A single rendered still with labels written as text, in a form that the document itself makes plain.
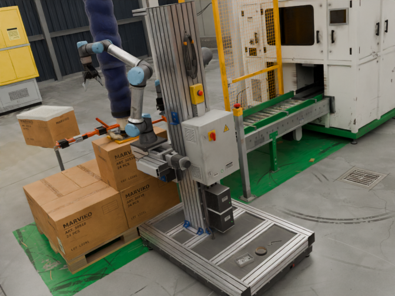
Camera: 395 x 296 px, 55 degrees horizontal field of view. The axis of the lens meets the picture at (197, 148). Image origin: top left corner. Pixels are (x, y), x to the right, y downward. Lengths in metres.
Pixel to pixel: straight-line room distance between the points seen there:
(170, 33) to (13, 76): 8.25
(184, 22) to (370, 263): 2.25
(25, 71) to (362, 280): 9.31
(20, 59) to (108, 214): 7.64
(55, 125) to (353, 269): 3.51
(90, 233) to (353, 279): 2.15
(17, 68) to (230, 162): 8.40
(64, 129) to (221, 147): 2.57
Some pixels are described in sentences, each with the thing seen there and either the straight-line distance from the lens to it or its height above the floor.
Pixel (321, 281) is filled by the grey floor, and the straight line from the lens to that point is 3.07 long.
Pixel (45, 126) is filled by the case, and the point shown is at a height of 0.90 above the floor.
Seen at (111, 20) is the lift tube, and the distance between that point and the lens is 3.34.
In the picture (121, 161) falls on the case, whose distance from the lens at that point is 3.40.
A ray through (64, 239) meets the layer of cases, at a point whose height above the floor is 0.35.
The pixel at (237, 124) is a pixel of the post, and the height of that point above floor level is 0.85.
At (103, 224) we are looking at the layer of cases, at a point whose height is 0.32.
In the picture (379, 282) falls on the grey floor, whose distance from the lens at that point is 3.11.
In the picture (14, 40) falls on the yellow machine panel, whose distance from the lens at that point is 10.66.
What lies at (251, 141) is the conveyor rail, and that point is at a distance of 4.15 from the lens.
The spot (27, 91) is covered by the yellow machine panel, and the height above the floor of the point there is 0.41.
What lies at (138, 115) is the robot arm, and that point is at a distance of 2.82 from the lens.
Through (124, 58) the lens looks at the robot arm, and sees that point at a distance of 2.89.
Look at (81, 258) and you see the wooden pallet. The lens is 3.56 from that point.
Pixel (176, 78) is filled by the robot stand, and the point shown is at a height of 1.54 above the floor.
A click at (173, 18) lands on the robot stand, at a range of 2.67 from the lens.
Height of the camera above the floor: 2.06
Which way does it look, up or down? 22 degrees down
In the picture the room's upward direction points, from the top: 9 degrees counter-clockwise
